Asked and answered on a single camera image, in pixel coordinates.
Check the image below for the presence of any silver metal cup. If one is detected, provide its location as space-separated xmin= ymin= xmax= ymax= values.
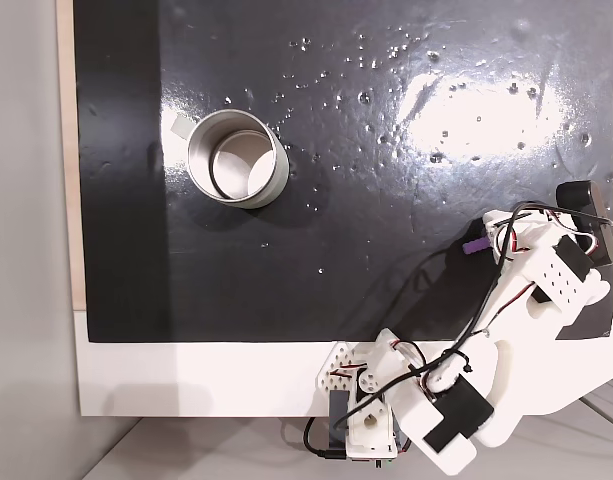
xmin=186 ymin=110 xmax=291 ymax=210

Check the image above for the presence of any glossy black mat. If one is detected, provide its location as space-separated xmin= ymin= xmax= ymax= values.
xmin=73 ymin=0 xmax=613 ymax=344

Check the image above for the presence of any light wooden board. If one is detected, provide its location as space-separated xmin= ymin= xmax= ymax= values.
xmin=55 ymin=0 xmax=88 ymax=312

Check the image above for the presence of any red white servo cable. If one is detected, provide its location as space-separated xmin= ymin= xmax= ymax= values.
xmin=491 ymin=209 xmax=601 ymax=261

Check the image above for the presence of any black oval camera box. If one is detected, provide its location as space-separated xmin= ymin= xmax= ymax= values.
xmin=555 ymin=179 xmax=613 ymax=267

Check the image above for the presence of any black camera cable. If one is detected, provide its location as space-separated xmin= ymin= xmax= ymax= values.
xmin=330 ymin=200 xmax=613 ymax=437

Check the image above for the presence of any black base cable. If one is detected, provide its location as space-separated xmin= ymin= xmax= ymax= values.
xmin=303 ymin=415 xmax=349 ymax=460

